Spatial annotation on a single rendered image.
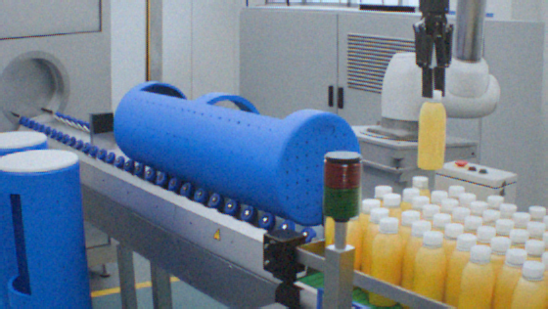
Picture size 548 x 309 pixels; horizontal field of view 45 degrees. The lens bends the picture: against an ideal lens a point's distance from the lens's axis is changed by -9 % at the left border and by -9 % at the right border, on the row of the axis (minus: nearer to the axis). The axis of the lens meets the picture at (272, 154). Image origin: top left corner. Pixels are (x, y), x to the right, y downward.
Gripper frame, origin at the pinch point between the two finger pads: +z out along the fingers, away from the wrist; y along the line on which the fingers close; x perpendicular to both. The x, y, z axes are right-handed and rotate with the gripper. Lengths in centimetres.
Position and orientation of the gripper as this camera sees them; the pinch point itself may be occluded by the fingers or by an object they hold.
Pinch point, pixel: (433, 82)
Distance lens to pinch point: 167.5
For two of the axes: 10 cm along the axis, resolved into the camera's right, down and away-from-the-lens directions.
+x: 6.2, 1.7, -7.7
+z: 0.0, 9.8, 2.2
